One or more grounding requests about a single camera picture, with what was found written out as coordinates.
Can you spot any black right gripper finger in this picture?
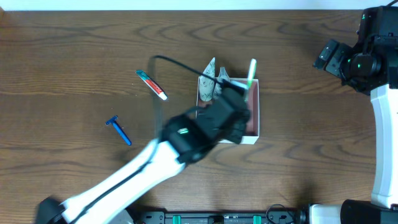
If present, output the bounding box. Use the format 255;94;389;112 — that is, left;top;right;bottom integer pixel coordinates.
313;39;339;70
325;42;351;78

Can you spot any white bamboo-print cream tube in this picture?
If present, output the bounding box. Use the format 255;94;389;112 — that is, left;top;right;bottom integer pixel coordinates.
198;57;215;101

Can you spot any green white toothbrush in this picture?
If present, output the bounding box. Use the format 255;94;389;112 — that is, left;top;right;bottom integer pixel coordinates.
245;58;257;102

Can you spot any red green toothpaste tube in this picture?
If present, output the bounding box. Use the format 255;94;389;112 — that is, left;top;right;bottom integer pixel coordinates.
136;70;168;101

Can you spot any blue disposable razor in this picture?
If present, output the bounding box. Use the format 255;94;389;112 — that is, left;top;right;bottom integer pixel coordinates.
105;115;132;146

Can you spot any clear bottle blue liquid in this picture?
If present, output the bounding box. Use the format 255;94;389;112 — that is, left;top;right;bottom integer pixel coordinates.
213;67;230;100

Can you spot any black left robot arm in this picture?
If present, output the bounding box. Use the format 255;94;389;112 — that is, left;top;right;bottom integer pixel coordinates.
35;101;250;223

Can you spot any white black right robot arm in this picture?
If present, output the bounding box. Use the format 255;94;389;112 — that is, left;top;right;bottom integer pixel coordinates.
307;34;397;223

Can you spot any white box pink interior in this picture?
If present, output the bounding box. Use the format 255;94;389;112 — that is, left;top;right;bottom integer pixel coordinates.
197;78;260;144

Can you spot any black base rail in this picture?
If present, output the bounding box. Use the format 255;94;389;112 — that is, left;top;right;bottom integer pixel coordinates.
133;210;296;224

